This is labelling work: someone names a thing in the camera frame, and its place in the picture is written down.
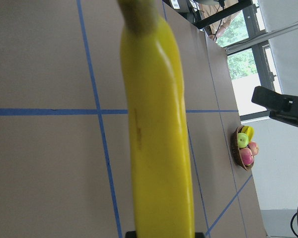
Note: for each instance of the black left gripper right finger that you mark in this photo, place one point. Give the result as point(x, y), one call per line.
point(199, 235)

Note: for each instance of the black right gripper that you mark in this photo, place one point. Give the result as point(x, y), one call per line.
point(283, 108)

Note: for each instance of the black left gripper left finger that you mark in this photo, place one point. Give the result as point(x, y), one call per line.
point(131, 234)

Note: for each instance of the long yellow banana brown stem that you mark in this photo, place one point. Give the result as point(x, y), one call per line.
point(159, 147)

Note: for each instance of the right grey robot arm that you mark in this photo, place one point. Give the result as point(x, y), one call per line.
point(281, 107)

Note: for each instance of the brown wicker basket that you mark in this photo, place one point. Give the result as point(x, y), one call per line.
point(236, 151)

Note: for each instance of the yellow-green starfruit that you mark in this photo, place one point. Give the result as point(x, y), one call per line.
point(249, 131)

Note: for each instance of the green apple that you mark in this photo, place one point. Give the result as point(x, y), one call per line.
point(242, 140)

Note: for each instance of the pink peach at left edge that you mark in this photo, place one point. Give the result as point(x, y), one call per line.
point(253, 146)

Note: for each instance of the pink apple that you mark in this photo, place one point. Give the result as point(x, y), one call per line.
point(246, 156)

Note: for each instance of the person in beige shirt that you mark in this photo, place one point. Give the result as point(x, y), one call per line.
point(217, 29)

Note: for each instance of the black box with label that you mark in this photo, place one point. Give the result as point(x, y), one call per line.
point(180, 6)

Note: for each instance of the black desk frame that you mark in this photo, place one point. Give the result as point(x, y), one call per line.
point(227, 11)

